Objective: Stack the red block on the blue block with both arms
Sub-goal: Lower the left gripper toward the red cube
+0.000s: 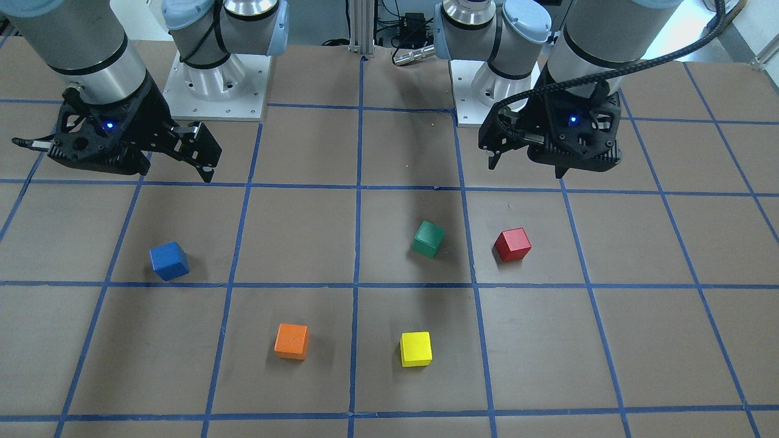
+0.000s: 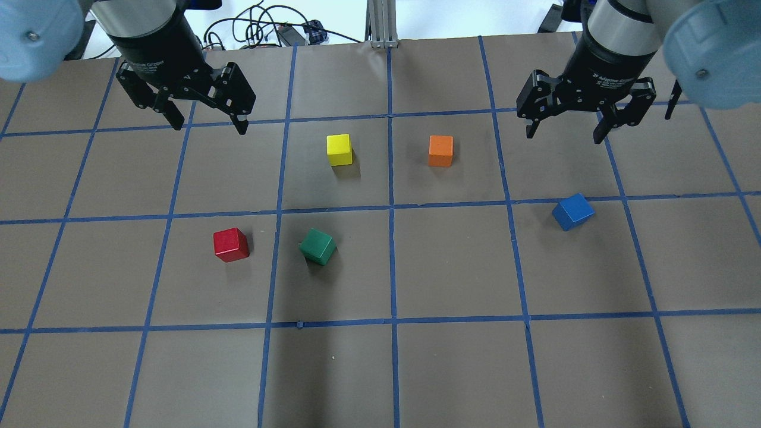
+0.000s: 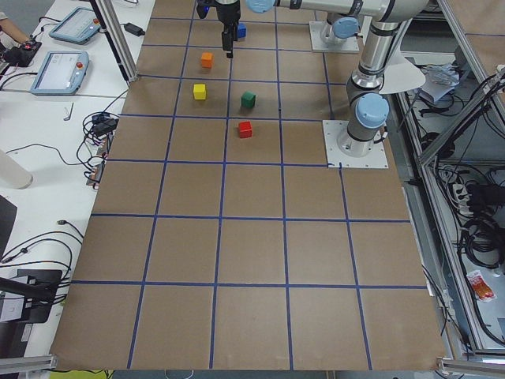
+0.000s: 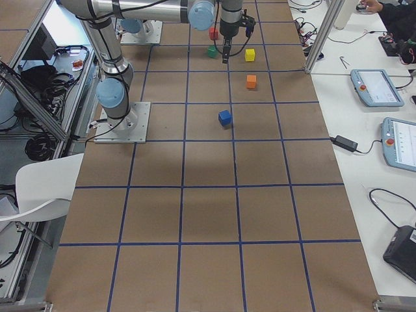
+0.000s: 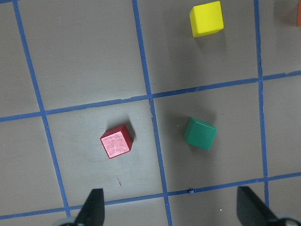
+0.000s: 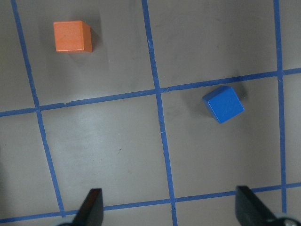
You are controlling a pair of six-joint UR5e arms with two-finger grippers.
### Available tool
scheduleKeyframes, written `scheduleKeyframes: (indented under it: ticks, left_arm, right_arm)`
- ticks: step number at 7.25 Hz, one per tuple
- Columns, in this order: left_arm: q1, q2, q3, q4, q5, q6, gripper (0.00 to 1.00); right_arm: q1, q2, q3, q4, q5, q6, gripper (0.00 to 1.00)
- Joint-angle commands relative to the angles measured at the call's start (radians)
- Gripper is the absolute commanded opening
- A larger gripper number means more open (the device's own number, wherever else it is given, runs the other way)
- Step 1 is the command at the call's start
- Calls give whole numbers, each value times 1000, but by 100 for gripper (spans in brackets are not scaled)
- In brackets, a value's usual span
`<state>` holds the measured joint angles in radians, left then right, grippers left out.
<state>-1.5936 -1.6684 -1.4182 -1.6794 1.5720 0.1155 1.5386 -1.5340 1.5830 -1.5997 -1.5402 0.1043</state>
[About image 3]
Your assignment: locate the blue wooden block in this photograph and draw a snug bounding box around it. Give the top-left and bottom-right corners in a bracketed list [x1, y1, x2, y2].
[237, 23, 247, 40]

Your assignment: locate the red wooden block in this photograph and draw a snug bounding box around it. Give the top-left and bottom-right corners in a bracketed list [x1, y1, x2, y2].
[238, 121, 253, 138]

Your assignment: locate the lower teach pendant tablet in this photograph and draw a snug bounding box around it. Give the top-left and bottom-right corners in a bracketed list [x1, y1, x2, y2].
[30, 51, 89, 96]

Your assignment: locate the metal allen key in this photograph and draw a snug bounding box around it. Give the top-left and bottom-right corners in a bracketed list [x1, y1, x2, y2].
[63, 103, 74, 122]

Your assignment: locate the upper teach pendant tablet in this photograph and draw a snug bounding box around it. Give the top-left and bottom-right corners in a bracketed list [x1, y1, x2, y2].
[49, 7, 100, 44]

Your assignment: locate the red snack packet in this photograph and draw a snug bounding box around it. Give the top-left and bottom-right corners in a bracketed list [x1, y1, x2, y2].
[466, 270, 496, 302]

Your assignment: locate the black power adapter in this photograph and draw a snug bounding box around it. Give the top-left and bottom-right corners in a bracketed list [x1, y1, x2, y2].
[123, 23, 145, 36]

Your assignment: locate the yellow wooden block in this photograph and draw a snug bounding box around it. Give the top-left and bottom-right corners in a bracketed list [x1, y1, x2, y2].
[193, 83, 207, 100]

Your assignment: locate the teach pendant tablet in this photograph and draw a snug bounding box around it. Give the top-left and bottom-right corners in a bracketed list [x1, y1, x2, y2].
[49, 7, 100, 44]
[30, 51, 89, 96]

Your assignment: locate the white power strip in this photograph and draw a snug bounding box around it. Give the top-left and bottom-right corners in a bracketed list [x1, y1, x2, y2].
[450, 183, 473, 217]

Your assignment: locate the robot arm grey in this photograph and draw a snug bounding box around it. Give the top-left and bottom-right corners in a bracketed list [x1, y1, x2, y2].
[246, 1, 428, 158]
[196, 1, 363, 58]

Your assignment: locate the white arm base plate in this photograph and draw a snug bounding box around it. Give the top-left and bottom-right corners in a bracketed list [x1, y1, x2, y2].
[323, 120, 388, 169]
[309, 21, 360, 54]

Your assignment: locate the orange wooden block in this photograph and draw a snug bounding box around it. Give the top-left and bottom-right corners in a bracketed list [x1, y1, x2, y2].
[200, 51, 214, 69]

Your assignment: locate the aluminium frame post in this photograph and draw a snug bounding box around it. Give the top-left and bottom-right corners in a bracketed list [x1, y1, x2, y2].
[90, 0, 138, 83]

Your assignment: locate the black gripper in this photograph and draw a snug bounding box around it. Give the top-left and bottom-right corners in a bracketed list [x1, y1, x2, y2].
[215, 0, 241, 59]

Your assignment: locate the black monitor stand base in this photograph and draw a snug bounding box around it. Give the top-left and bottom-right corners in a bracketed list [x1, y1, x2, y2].
[1, 269, 62, 358]

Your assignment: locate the green wooden block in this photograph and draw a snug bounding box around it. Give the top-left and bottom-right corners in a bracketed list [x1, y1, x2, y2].
[241, 91, 256, 109]

